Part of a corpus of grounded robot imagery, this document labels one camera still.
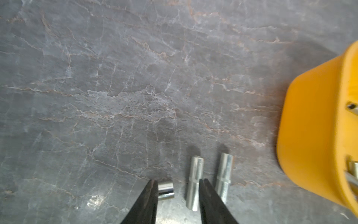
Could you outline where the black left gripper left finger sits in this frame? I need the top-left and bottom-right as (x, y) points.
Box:
(121, 180), (158, 224)

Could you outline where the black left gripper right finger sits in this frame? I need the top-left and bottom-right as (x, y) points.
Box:
(199, 179), (239, 224)

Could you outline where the short silver socket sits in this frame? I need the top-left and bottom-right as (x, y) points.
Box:
(158, 180), (175, 201)

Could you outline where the vertical long silver socket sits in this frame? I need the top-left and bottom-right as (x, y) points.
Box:
(186, 156), (204, 211)

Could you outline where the yellow storage box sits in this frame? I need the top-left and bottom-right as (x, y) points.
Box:
(277, 43), (358, 214)

